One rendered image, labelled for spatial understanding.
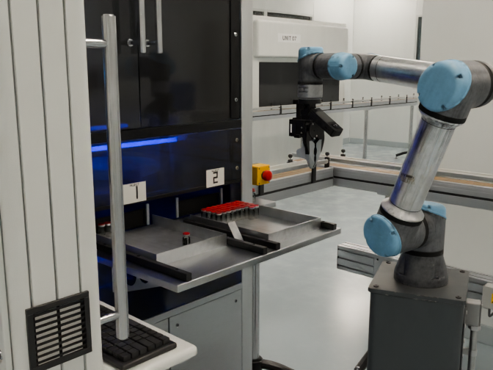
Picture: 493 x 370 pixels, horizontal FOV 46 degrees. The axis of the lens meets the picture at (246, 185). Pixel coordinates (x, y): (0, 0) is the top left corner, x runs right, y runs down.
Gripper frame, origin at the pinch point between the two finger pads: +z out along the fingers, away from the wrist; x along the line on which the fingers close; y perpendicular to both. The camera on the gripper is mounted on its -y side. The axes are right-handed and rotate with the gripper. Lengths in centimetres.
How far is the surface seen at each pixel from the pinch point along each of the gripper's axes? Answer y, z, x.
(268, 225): 15.5, 21.4, 3.1
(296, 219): 10.8, 20.5, -5.6
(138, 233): 38, 21, 39
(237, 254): 1.8, 21.6, 31.8
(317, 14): 509, -115, -676
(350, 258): 40, 60, -84
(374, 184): 28, 22, -82
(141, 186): 36, 6, 39
